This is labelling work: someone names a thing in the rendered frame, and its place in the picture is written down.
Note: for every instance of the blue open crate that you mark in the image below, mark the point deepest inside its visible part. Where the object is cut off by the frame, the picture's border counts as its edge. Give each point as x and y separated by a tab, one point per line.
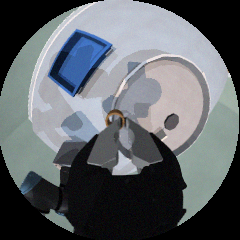
75	60

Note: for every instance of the bronze bushing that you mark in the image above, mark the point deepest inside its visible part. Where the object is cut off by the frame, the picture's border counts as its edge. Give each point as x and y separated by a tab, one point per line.
113	112

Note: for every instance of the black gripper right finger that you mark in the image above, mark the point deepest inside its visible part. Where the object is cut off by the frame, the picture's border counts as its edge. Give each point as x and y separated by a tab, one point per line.
148	150

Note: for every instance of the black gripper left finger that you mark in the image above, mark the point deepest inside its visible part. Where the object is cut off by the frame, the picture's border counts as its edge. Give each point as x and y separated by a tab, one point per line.
100	152

